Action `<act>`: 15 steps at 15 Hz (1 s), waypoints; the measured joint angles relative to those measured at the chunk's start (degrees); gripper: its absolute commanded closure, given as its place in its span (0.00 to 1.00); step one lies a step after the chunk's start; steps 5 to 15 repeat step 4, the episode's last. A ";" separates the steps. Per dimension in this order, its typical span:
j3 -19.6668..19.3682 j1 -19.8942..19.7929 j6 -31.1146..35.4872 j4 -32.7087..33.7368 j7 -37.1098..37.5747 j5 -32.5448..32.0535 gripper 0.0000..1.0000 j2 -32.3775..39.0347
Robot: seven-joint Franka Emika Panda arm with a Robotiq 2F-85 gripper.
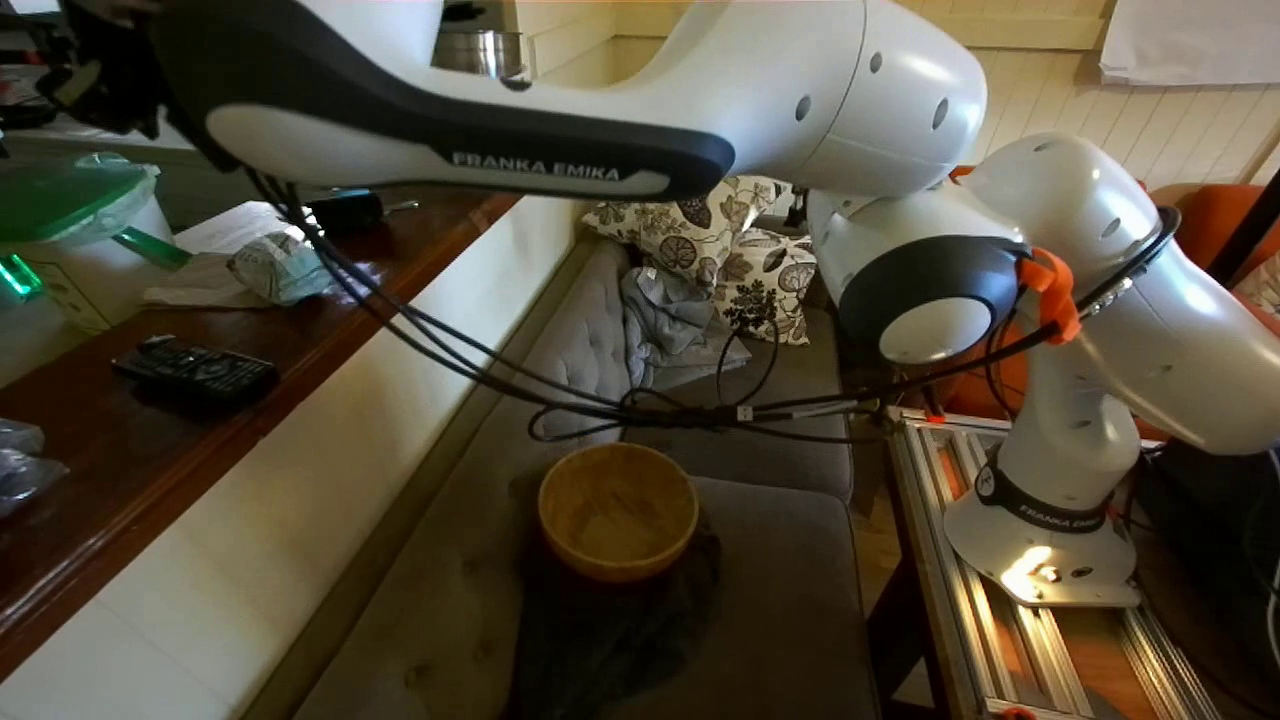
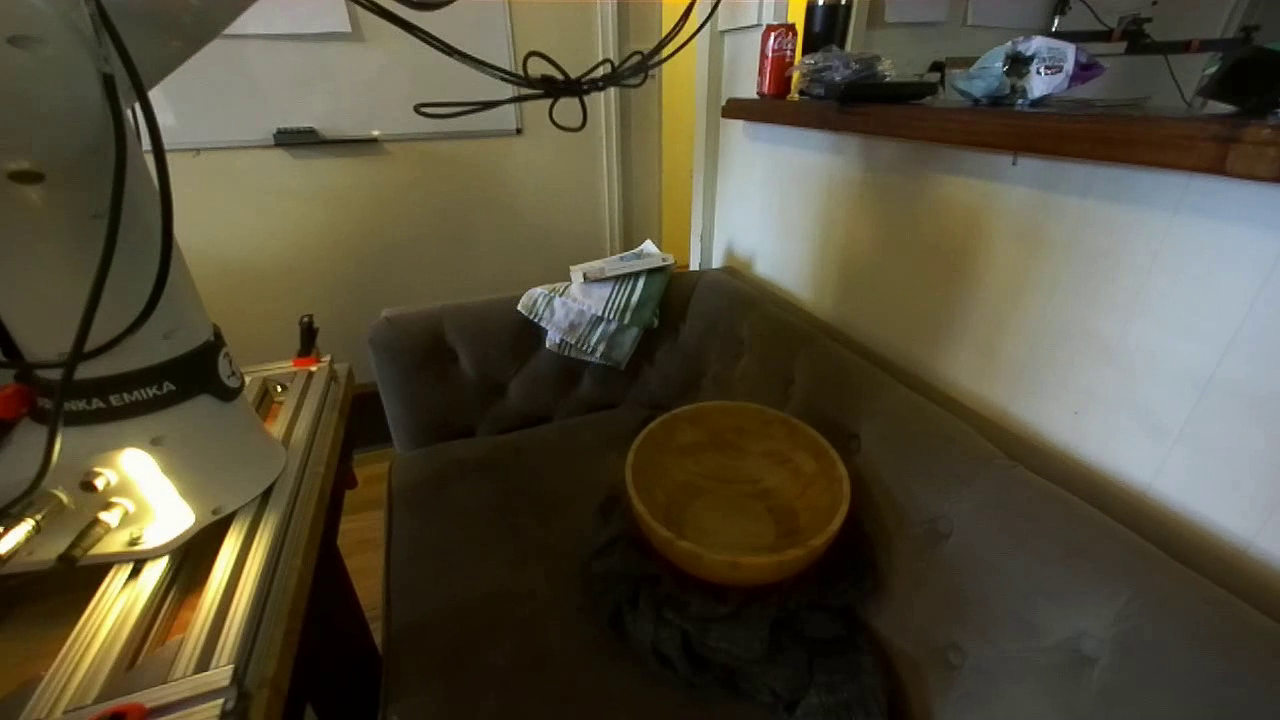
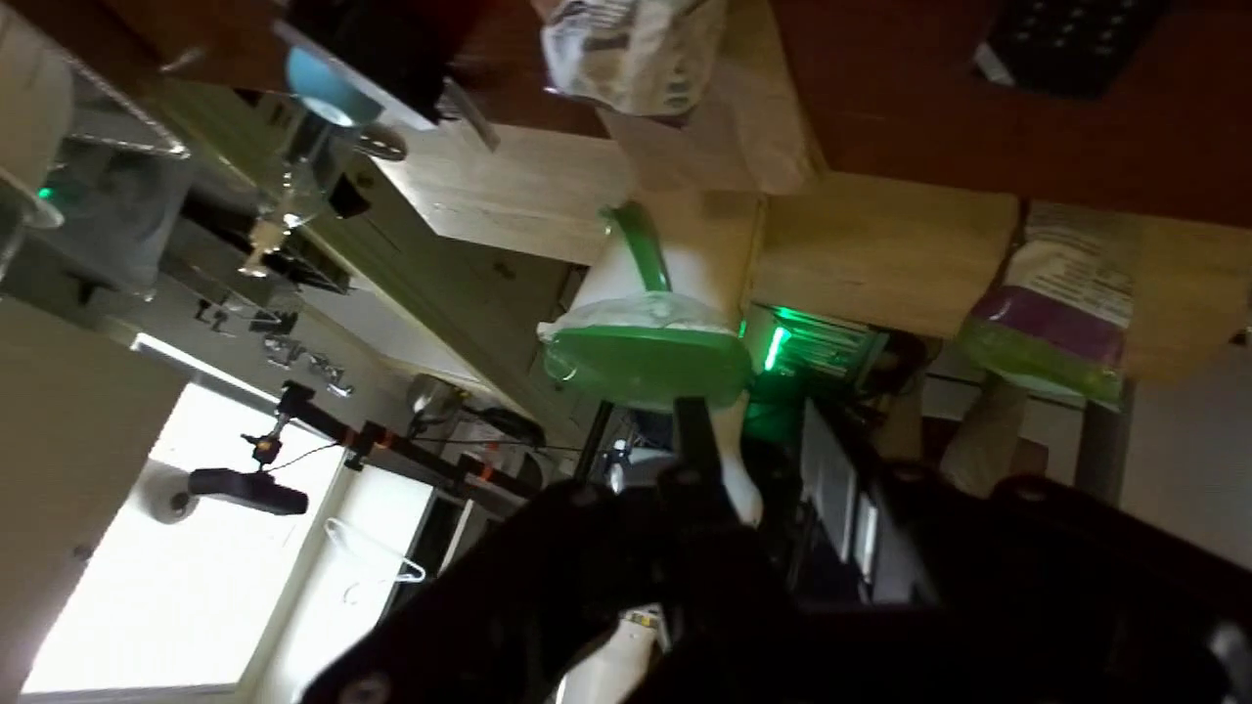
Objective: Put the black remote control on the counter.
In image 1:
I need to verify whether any dark crumpled plastic bag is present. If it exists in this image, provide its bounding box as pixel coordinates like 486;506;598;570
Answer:
0;416;71;523

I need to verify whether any white crumpled cloth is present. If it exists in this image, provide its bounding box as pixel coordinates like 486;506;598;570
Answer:
136;197;344;317

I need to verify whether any grey tufted sofa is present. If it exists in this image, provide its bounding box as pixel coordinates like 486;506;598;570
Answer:
290;236;889;720

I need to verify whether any yellow wooden bowl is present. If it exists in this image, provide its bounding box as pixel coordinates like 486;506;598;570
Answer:
537;438;702;586

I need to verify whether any aluminium frame robot table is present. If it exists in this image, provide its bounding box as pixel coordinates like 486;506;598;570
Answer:
882;404;1280;720

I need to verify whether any black remote control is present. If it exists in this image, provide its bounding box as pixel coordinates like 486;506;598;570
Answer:
108;332;282;416

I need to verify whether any white container green lid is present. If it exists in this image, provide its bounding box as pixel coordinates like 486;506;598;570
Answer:
0;146;178;392

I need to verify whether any dark grey cloth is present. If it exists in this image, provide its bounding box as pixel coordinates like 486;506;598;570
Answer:
501;519;725;720

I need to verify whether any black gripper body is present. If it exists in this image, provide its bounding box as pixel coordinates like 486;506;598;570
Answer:
36;0;170;141

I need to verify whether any brown wooden counter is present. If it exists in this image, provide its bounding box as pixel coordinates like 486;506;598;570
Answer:
0;188;528;683

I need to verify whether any stainless steel pot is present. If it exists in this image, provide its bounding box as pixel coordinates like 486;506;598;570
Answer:
431;0;537;91

